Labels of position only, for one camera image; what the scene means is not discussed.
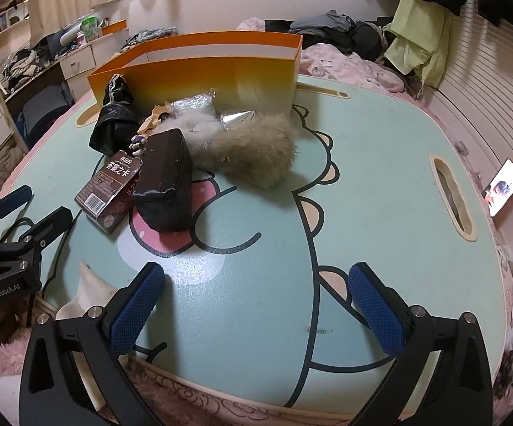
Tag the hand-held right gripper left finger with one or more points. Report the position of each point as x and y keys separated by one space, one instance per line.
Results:
x=136 y=310

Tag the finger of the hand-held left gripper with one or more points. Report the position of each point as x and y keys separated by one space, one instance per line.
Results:
x=47 y=226
x=12 y=199

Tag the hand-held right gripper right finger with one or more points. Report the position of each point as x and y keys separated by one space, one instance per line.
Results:
x=374 y=315

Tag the white fluffy fur ball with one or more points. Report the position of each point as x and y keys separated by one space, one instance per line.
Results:
x=198 y=131

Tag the silver bubble wrap packet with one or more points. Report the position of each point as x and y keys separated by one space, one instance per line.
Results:
x=194 y=104

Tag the orange cardboard box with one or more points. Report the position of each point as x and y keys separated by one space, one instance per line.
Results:
x=221 y=75

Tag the brown card box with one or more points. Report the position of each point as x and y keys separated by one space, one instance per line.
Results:
x=105 y=186

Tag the dark grey suitcase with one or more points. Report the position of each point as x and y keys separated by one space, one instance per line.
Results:
x=43 y=106

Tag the pink floral bedding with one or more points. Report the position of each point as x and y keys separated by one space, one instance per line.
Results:
x=194 y=401

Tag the black pouch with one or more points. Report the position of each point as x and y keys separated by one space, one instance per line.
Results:
x=165 y=186

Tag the black folded umbrella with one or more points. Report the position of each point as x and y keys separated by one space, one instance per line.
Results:
x=112 y=120

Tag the dark clothes heap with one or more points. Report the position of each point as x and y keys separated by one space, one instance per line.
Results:
x=25 y=66

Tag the white drawer cabinet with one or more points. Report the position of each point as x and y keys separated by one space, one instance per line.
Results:
x=76 y=64

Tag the small toy figure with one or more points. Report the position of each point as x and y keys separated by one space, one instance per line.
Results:
x=154 y=117

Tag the white cylinder bottle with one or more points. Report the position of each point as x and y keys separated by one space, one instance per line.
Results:
x=67 y=36

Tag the smartphone with lit screen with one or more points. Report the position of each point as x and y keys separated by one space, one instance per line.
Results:
x=503 y=188

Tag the green lidded jar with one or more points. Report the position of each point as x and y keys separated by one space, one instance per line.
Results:
x=88 y=26

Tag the tan fluffy fur plush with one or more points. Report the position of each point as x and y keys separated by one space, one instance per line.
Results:
x=252 y=151

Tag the patterned clothes pile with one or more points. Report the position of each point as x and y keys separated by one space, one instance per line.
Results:
x=150 y=35

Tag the silver foil cone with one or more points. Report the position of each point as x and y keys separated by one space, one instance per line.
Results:
x=236 y=118

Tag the white slatted panel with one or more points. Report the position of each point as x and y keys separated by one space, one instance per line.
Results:
x=483 y=97

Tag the pink patterned duvet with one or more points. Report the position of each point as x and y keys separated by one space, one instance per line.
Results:
x=349 y=71

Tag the light green shirt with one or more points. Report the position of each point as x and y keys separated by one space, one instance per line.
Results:
x=416 y=53

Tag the grey and black clothes pile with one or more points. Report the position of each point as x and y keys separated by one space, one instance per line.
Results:
x=327 y=26

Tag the white wall shelf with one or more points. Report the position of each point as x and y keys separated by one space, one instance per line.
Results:
x=3 y=22

